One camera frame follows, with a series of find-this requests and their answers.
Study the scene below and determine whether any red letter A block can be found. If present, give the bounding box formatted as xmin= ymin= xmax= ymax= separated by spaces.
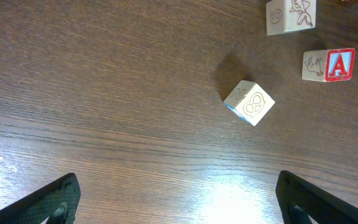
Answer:
xmin=301 ymin=48 xmax=356 ymax=82

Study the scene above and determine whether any wooden pretzel block blue side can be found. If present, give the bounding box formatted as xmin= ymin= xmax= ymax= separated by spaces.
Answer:
xmin=223 ymin=80 xmax=275 ymax=126

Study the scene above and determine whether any wooden block green side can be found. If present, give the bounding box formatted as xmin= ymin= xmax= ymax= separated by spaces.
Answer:
xmin=265 ymin=0 xmax=317 ymax=35

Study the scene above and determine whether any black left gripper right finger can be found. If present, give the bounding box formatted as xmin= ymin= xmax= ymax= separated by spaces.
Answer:
xmin=275 ymin=170 xmax=358 ymax=224

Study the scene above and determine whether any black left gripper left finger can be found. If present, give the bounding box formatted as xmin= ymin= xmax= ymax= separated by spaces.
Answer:
xmin=0 ymin=173 xmax=81 ymax=224

